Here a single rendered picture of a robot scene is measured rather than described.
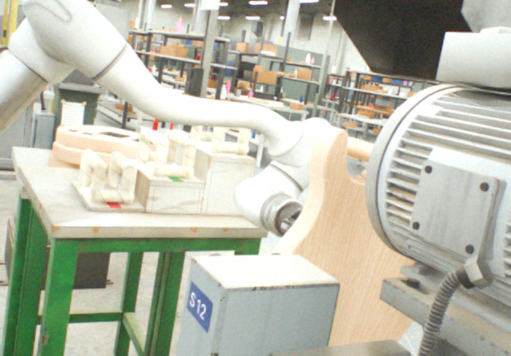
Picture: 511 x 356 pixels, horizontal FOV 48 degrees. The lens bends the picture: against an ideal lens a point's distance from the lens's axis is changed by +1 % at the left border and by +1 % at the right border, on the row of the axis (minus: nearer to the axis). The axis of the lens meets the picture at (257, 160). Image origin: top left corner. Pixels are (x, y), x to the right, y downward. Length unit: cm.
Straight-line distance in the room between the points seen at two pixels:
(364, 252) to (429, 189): 37
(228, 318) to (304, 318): 10
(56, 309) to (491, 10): 112
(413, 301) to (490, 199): 17
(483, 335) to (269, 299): 23
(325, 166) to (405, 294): 27
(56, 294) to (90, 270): 192
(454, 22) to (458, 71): 34
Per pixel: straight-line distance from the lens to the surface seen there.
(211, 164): 159
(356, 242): 100
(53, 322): 148
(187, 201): 159
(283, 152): 127
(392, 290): 75
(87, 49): 111
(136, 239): 146
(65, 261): 143
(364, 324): 109
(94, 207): 152
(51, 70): 126
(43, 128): 329
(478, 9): 87
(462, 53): 75
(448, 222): 65
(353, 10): 110
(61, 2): 111
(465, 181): 64
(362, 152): 95
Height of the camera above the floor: 135
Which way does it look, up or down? 9 degrees down
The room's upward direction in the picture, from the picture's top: 10 degrees clockwise
